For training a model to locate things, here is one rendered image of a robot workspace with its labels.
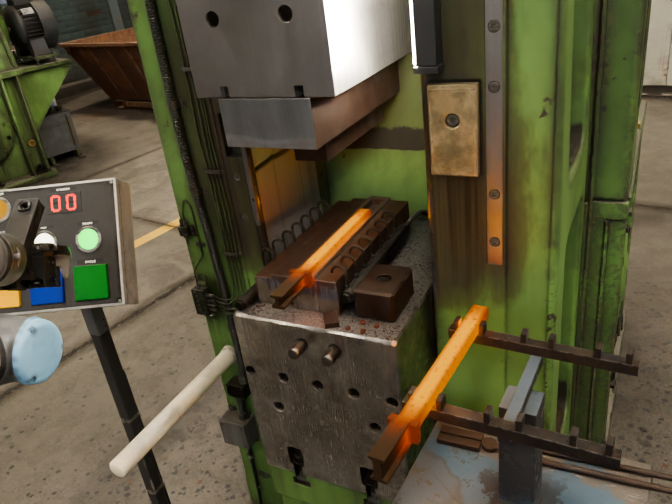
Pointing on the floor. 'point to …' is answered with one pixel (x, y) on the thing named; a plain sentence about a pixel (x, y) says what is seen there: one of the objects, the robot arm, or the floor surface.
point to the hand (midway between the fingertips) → (63, 252)
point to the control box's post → (98, 328)
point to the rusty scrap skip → (113, 66)
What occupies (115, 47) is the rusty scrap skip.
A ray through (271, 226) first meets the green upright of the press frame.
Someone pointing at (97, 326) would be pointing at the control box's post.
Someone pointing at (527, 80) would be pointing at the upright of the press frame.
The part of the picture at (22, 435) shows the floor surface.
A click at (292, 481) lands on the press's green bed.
